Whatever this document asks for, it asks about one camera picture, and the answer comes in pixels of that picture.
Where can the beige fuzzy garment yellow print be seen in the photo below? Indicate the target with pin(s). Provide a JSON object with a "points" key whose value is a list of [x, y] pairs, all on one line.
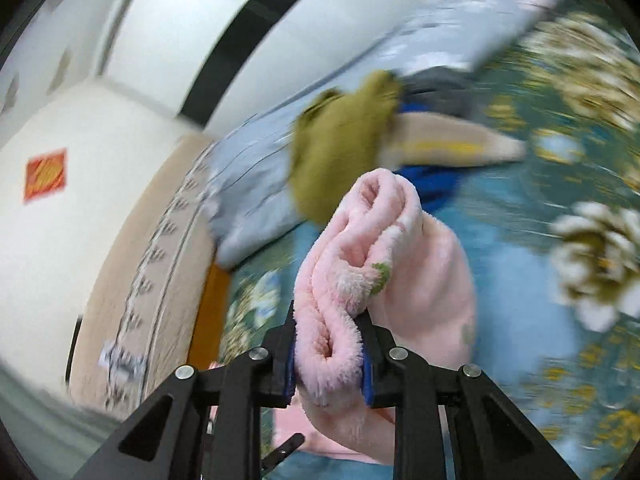
{"points": [[450, 135]]}

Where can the red wall sticker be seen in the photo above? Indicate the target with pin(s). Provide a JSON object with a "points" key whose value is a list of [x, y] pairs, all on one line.
{"points": [[46, 175]]}

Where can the olive green fleece sweater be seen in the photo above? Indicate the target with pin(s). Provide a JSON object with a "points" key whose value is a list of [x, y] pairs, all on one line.
{"points": [[340, 160]]}

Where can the blue-grey floral pillow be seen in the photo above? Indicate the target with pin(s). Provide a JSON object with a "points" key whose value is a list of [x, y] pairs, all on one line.
{"points": [[250, 190]]}

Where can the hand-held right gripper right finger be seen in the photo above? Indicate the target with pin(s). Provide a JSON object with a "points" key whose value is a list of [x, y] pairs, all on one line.
{"points": [[368, 385]]}

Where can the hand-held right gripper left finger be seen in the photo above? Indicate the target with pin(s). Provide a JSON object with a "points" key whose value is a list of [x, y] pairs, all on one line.
{"points": [[288, 375]]}

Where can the white wardrobe black stripe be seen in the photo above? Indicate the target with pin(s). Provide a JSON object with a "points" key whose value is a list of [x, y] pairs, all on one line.
{"points": [[175, 25]]}

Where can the green floral blanket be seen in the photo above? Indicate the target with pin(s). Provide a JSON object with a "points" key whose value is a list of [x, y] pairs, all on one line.
{"points": [[510, 270]]}

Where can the royal blue garment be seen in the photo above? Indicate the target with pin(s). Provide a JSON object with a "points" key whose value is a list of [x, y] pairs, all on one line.
{"points": [[430, 185]]}

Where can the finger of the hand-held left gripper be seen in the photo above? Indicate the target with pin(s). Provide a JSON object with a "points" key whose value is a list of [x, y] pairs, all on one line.
{"points": [[285, 450]]}

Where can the dark grey garment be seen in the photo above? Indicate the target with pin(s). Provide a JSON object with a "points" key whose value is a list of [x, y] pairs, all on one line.
{"points": [[440, 85]]}

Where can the pink fleece pants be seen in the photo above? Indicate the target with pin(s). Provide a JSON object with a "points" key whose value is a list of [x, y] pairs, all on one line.
{"points": [[420, 280]]}

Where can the beige padded headboard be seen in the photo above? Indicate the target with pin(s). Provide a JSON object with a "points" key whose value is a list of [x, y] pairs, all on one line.
{"points": [[150, 220]]}

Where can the orange wooden bed frame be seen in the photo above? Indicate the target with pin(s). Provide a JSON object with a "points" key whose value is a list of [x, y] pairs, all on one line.
{"points": [[210, 310]]}

